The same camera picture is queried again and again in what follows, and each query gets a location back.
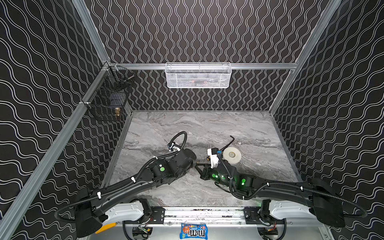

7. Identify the blue candy bag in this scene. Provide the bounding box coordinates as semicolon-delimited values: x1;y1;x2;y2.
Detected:
180;223;208;240

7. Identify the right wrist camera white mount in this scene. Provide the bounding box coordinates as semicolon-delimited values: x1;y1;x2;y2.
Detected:
207;148;221;169

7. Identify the white wire mesh basket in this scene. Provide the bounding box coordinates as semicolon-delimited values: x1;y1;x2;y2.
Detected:
165;62;232;89

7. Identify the aluminium corner frame post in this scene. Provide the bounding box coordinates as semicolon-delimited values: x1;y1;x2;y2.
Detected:
73;0;111;63

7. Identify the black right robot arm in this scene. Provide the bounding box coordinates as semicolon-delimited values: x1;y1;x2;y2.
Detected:
195;163;368;228

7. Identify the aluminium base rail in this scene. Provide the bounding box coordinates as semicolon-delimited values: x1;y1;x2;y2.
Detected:
86;205;328;227

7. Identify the brass object in basket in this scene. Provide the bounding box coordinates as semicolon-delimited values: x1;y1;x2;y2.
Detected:
115;108;121;117

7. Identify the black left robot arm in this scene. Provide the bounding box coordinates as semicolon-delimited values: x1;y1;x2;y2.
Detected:
54;131;197;238

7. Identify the black wire basket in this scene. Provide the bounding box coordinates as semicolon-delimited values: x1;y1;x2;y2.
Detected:
82;62;136;123

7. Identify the black hex key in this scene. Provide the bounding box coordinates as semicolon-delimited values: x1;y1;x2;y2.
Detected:
220;135;235;151

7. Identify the white tape roll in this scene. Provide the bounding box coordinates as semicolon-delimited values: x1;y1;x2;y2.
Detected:
223;147;242;165

